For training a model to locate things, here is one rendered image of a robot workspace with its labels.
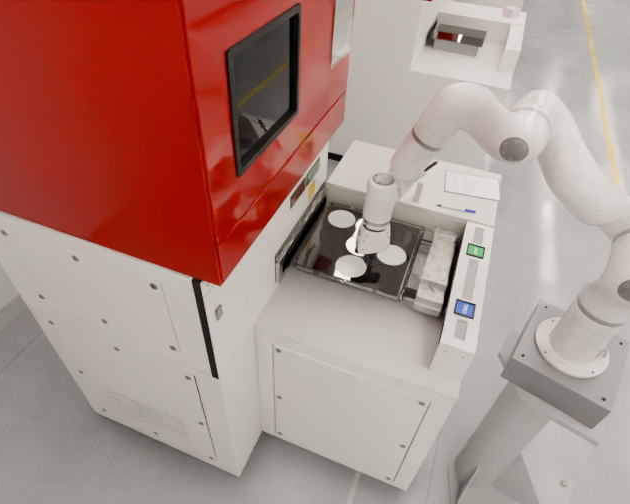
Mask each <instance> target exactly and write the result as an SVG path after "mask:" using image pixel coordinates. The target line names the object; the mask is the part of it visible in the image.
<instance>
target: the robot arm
mask: <svg viewBox="0 0 630 504"><path fill-rule="evenodd" d="M458 130H463V131H465V132H466V133H467V134H469V135H470V136H471V137H472V138H473V139H474V140H475V141H476V143H477V144H478V145H479V146H480V147H481V148H482V149H483V150H484V151H485V152H486V153H487V154H488V155H489V156H491V157H492V158H494V159H496V160H498V161H501V162H504V163H508V164H525V163H528V162H530V161H532V160H534V159H535V158H537V161H538V163H539V166H540V168H541V171H542V174H543V176H544V179H545V181H546V183H547V185H548V187H549V189H550V190H551V192H552V193H553V194H554V195H555V197H556V198H557V199H558V200H559V201H560V202H561V203H562V204H563V205H564V207H565V208H566V209H567V210H568V211H569V212H570V213H571V214H572V215H573V216H575V217H576V218H577V219H578V220H579V221H581V222H582V223H584V224H586V225H589V226H595V227H597V228H599V229H600V230H601V231H603V232H604V233H605V234H606V236H607V237H608V239H609V241H610V243H611V251H610V255H609V259H608V263H607V265H606V268H605V270H604V272H603V273H602V275H601V276H597V277H594V278H592V279H590V280H589V281H588V282H587V283H586V284H585V285H584V287H583V288H582V289H581V291H580V292H579V294H578V295H577V296H576V298H575V299H574V301H573V302H572V303H571V305H570V306H569V308H568V309H567V310H566V312H565V313H564V315H563V316H562V317H555V318H549V319H547V320H545V321H543V322H542V323H540V325H539V326H538V327H537V329H536V332H535V343H536V346H537V349H538V351H539V352H540V354H541V355H542V357H543V358H544V359H545V360H546V361H547V362H548V363H549V364H550V365H551V366H553V367H554V368H556V369H557V370H559V371H561V372H563V373H564V374H567V375H570V376H573V377H577V378H593V377H596V376H598V375H600V374H601V373H602V372H604V371H605V370H606V368H607V366H608V364H609V353H608V351H609V350H608V349H607V347H606V345H607V344H608V343H609V342H610V341H611V340H612V338H613V337H614V336H615V335H616V334H617V333H618V332H619V331H620V330H621V329H622V327H623V326H624V325H625V324H626V323H627V322H628V321H629V320H630V196H628V195H627V194H625V193H624V192H623V191H622V190H620V189H619V188H618V187H617V186H616V185H615V183H614V182H613V181H612V180H611V179H610V178H609V177H608V175H607V174H606V173H605V172H604V171H603V169H602V168H601V167H600V166H599V165H598V164H597V162H596V161H595V160H594V158H593V157H592V155H591V154H590V152H589V150H588V149H587V147H586V145H585V143H584V141H583V139H582V136H581V134H580V132H579V129H578V127H577V125H576V122H575V120H574V118H573V116H572V114H571V113H570V111H569V110H568V108H567V107H566V105H565V104H564V103H563V101H562V100H561V99H560V98H559V97H558V96H556V95H555V94H554V93H552V92H550V91H547V90H533V91H530V92H527V93H525V94H524V95H522V96H521V97H519V98H518V99H517V100H516V101H515V103H514V104H513V105H512V107H511V108H510V109H509V110H507V109H506V108H504V107H503V106H502V105H501V104H500V103H499V101H498V100H497V99H496V97H495V96H494V94H493V93H492V92H491V91H490V90H489V89H487V88H486V87H484V86H482V85H479V84H476V83H470V82H455V83H451V84H449V85H447V86H445V87H444V88H443V89H441V90H440V91H439V92H438V93H437V95H436V96H435V97H434V98H433V100H432V101H431V102H430V104H429V105H428V107H427V108H426V109H425V111H424V112H423V113H422V115H421V116H420V118H419V119H418V120H417V122H416V123H415V125H414V126H413V127H412V129H411V130H410V132H409V133H408V134H407V136H406V137H405V139H404V140H403V142H402V143H401V144H400V146H399V147H398V149H397V150H396V152H395V153H394V155H393V157H392V159H391V164H390V165H391V171H390V172H389V173H386V172H376V173H373V174H371V175H370V176H369V178H368V183H367V190H366V196H365V203H364V209H363V216H362V219H363V220H362V222H361V224H360V226H359V229H358V232H357V235H356V240H355V245H356V248H355V250H354V251H355V253H356V254H363V255H364V263H366V265H367V267H368V266H369V265H370V266H372V263H373V262H374V257H376V255H377V253H379V252H383V251H386V250H387V249H388V248H389V243H390V219H391V214H392V210H393V207H394V205H395V203H396V202H397V201H398V200H399V199H400V198H401V197H402V196H403V195H404V194H405V193H406V192H407V191H408V190H409V189H410V188H411V187H412V186H413V185H414V183H415V182H416V181H417V180H418V179H419V178H420V177H421V175H422V172H423V171H424V170H425V169H426V168H427V166H428V165H429V164H430V163H431V162H432V161H433V160H434V158H435V157H436V156H437V155H438V154H439V152H440V151H441V150H442V149H443V148H444V147H445V145H446V144H447V143H448V142H449V141H450V139H451V138H452V137H453V136H454V135H455V134H456V132H457V131H458Z"/></svg>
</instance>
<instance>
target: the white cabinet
mask: <svg viewBox="0 0 630 504"><path fill-rule="evenodd" d="M254 330H255V343H256V355H257V368H258V380H259V393H260V405H261V418H262V430H263V431H264V432H266V433H269V434H271V435H274V436H276V437H278V438H281V439H283V440H285V441H288V442H290V443H293V444H295V445H297V446H300V447H302V448H305V449H307V450H309V451H312V452H314V453H317V454H319V455H321V456H324V457H326V458H328V459H331V460H333V461H336V462H338V463H340V464H343V465H345V466H348V467H350V468H352V469H355V470H357V471H360V472H362V473H364V474H367V475H369V476H371V477H374V478H376V479H379V480H381V481H383V482H386V483H388V484H391V485H393V486H395V487H398V488H400V489H403V490H405V491H407V489H408V487H409V486H410V484H411V482H412V480H413V478H414V477H415V475H416V473H417V471H418V469H419V468H420V466H421V464H422V462H423V460H424V459H425V457H426V455H427V453H428V451H429V450H430V448H431V446H432V444H433V442H434V441H435V439H436V437H437V435H438V433H439V432H440V430H441V428H442V426H443V424H444V423H445V421H446V419H447V417H448V415H449V414H450V412H451V410H452V408H453V406H454V405H455V403H456V401H457V400H455V399H453V398H450V397H447V396H444V395H441V394H439V393H436V392H433V391H430V390H428V389H425V388H422V387H419V386H416V385H414V384H411V383H408V382H405V381H403V380H400V379H397V378H394V377H392V376H389V375H386V374H383V373H380V372H378V371H375V370H372V369H369V368H367V367H364V366H361V365H358V364H355V363H353V362H350V361H347V360H344V359H342V358H339V357H336V356H333V355H331V354H328V353H325V352H322V351H319V350H317V349H314V348H311V347H308V346H306V345H303V344H300V343H297V342H294V341H292V340H289V339H286V338H283V337H281V336H278V335H275V334H272V333H270V332H267V331H264V330H261V329H258V328H256V327H254Z"/></svg>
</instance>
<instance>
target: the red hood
mask: <svg viewBox="0 0 630 504"><path fill-rule="evenodd" d="M355 1H356V0H0V211H2V212H5V213H8V214H10V215H13V216H16V217H19V218H22V219H25V220H28V221H31V222H34V223H37V224H40V225H42V226H45V227H48V228H51V229H54V230H57V231H60V232H63V233H66V234H69V235H71V236H74V237H77V238H80V239H83V240H86V241H89V242H92V243H95V244H98V245H101V246H103V247H106V248H109V249H112V250H115V251H118V252H121V253H124V254H127V255H130V256H133V257H135V258H138V259H141V260H144V261H147V262H150V263H153V264H156V265H159V266H162V267H165V268H167V269H170V270H173V271H176V272H179V273H182V274H185V275H188V276H191V277H194V278H197V279H199V280H202V281H205V282H208V283H211V284H214V285H217V286H222V284H223V283H224V282H225V281H226V280H227V278H228V277H229V275H230V274H231V273H232V271H233V270H234V269H235V267H236V266H237V265H238V263H239V262H240V261H241V259H242V258H243V256H244V255H245V254H246V252H247V251H248V250H249V248H250V247H251V246H252V244H253V243H254V242H255V240H256V239H257V237H258V236H259V235H260V233H261V232H262V231H263V229H264V228H265V227H266V225H267V224H268V223H269V221H270V220H271V218H272V217H273V216H274V214H275V213H276V212H277V210H278V209H279V208H280V206H281V205H282V204H283V202H284V201H285V199H286V198H287V197H288V195H289V194H290V193H291V191H292V190H293V189H294V187H295V186H296V185H297V183H298V182H299V180H300V179H301V178H302V176H303V175H304V174H305V172H306V171H307V170H308V168H309V167H310V166H311V164H312V163H313V161H314V160H315V159H316V157H317V156H318V155H319V153H320V152H321V151H322V149H323V148H324V147H325V145H326V144H327V142H328V141H329V140H330V138H331V137H332V136H333V134H334V133H335V132H336V130H337V129H338V128H339V126H340V125H341V123H342V122H343V121H344V112H345V102H346V92H347V90H346V88H347V82H348V72H349V62H350V51H351V41H352V31H353V21H354V11H355Z"/></svg>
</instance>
